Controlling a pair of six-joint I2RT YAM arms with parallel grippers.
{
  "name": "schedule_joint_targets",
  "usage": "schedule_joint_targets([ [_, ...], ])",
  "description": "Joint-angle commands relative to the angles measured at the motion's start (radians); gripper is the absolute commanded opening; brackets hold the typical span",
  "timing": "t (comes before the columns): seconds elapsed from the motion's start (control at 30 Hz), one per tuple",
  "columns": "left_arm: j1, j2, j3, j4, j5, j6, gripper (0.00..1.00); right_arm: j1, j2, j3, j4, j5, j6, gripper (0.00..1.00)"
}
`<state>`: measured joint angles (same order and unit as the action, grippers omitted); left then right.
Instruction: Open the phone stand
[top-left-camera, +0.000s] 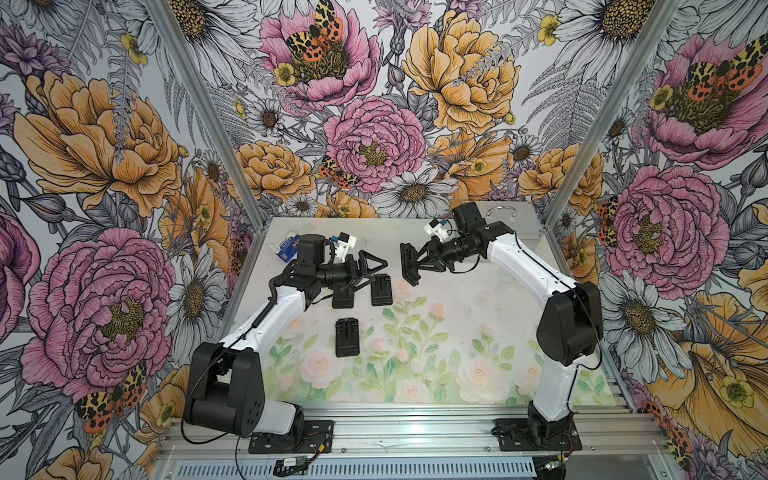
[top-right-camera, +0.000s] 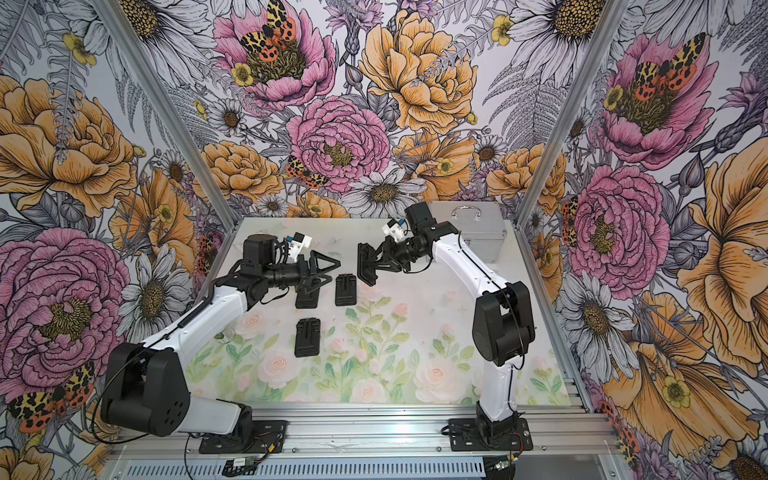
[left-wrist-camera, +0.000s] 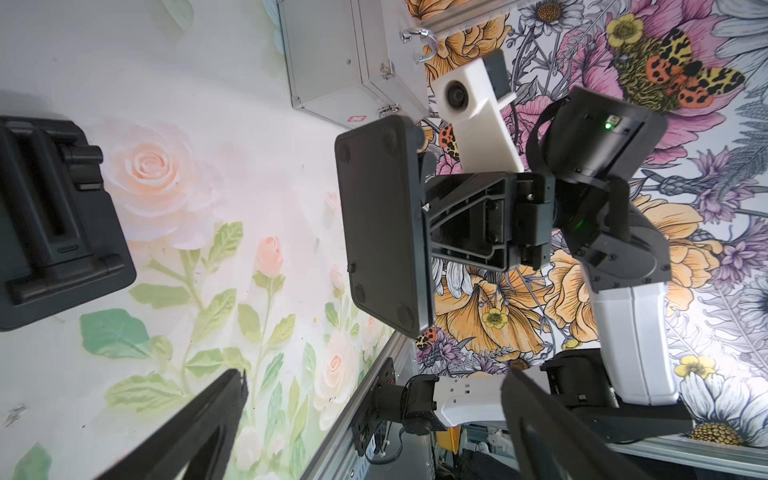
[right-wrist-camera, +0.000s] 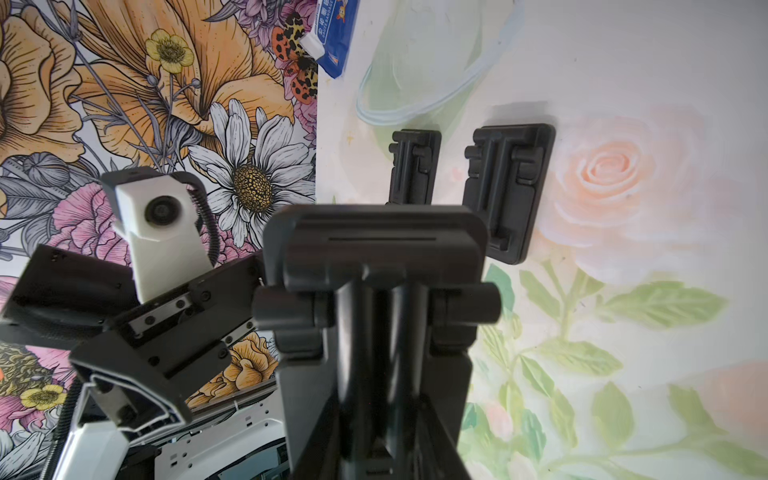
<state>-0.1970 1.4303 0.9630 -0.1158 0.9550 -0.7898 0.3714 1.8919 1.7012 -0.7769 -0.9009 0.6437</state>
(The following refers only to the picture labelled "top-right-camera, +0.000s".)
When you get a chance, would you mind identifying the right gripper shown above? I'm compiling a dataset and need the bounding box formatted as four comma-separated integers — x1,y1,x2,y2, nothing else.
367,234,429,273

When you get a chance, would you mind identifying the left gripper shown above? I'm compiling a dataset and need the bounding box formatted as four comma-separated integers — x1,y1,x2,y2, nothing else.
263,249,341,293

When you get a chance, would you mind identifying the phone stand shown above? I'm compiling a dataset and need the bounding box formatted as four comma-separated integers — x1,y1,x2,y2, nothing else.
294,318,321,358
334,274,357,307
295,288,320,310
356,257,378,287

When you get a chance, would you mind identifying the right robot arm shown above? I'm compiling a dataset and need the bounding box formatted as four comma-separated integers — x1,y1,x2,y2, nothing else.
357,202,536,454

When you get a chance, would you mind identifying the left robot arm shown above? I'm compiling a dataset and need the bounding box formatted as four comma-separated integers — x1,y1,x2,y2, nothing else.
99,234,341,453

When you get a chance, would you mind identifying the silver metal case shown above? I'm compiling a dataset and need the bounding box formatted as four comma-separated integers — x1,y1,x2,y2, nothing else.
429,201,507,263

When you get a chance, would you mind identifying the small circuit board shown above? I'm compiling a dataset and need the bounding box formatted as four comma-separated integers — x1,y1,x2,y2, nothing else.
221,457,261,478

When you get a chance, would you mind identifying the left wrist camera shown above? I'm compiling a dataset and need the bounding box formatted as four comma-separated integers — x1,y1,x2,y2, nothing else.
284,232,312,263

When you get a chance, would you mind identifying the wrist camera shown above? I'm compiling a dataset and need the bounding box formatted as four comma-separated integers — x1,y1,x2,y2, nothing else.
284,232,312,263
382,218,410,243

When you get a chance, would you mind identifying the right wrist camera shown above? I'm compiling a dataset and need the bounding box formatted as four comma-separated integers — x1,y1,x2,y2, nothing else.
382,218,410,243

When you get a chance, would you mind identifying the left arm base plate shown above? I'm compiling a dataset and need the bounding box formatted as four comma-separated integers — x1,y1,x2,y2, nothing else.
199,419,288,455

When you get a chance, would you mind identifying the aluminium front rail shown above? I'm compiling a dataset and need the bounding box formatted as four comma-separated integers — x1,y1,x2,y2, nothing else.
107,403,622,462

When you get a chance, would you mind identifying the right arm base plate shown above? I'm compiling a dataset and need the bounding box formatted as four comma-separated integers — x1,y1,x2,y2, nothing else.
441,417,534,453

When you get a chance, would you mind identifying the left aluminium post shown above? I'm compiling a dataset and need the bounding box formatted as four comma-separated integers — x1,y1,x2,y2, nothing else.
94,1,238,233

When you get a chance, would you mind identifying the aluminium post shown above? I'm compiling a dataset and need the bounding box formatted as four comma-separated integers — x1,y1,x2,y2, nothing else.
514,0,631,229
94,1,238,233

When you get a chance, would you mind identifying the right aluminium post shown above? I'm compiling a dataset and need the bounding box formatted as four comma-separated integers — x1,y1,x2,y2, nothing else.
514,0,631,229

